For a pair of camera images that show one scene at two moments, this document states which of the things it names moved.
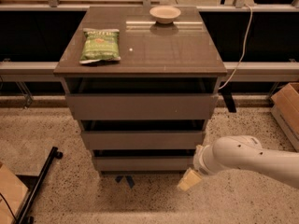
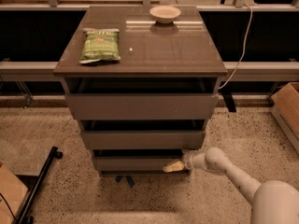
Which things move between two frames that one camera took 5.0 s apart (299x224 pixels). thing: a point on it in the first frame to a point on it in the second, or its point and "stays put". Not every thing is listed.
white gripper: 199,160 to 189,161
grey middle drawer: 144,134 stays put
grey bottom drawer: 145,163 stays put
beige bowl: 164,14 stays put
